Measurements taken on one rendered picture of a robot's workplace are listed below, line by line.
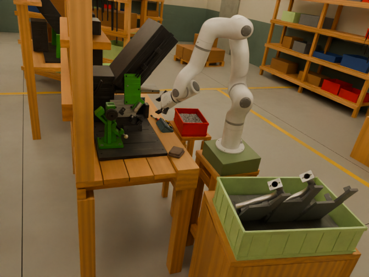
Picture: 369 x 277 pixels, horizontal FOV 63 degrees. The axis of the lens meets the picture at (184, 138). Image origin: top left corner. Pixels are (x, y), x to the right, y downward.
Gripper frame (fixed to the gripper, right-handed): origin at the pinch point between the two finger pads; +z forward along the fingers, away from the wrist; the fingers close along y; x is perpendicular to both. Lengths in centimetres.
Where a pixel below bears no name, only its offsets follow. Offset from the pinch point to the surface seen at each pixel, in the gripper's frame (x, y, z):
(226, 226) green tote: 17, 76, -35
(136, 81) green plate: -4.3, -25.7, 18.5
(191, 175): 21.0, 42.8, -9.2
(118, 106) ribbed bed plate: -6.9, -10.8, 33.7
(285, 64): 497, -382, 90
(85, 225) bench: -17, 71, 37
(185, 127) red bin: 45.1, -8.3, 17.1
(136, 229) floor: 56, 60, 83
